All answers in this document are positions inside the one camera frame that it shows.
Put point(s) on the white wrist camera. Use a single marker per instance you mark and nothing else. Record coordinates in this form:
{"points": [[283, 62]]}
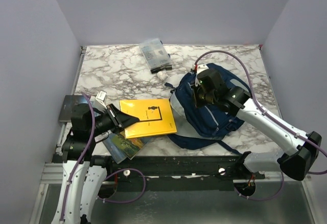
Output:
{"points": [[197, 69], [100, 101]]}

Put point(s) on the navy blue student backpack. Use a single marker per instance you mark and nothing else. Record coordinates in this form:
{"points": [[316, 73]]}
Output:
{"points": [[198, 127]]}

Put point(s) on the green yellow book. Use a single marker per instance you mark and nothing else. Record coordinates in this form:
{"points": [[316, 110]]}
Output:
{"points": [[129, 147]]}

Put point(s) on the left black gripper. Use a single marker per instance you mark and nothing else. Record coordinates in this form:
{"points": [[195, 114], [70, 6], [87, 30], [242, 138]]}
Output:
{"points": [[114, 112]]}

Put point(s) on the clear plastic pencil case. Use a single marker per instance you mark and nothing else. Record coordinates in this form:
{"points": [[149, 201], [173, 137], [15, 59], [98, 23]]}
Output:
{"points": [[155, 55]]}

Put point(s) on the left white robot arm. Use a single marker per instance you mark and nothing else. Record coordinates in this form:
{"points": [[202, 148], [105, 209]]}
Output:
{"points": [[81, 157]]}

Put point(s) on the yellow notebook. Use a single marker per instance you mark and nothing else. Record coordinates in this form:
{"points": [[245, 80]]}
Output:
{"points": [[155, 118]]}

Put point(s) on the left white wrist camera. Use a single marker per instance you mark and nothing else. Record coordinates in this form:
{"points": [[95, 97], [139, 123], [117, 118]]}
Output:
{"points": [[100, 101]]}

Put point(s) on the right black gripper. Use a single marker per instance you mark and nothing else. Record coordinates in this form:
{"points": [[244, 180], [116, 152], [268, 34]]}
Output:
{"points": [[197, 101]]}

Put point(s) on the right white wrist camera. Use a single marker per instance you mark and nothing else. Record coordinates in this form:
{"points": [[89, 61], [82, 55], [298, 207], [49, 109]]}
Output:
{"points": [[197, 69]]}

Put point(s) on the dark fantasy book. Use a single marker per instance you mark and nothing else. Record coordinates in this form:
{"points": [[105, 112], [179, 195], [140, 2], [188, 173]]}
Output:
{"points": [[67, 106]]}

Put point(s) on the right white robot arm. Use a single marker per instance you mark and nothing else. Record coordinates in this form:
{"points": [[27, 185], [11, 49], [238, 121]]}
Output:
{"points": [[299, 149]]}

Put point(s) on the blue landscape book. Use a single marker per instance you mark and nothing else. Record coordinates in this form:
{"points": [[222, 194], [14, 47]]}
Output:
{"points": [[116, 154]]}

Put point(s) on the black metal base rail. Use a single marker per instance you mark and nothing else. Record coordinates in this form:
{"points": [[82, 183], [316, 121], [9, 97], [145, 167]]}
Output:
{"points": [[177, 173]]}

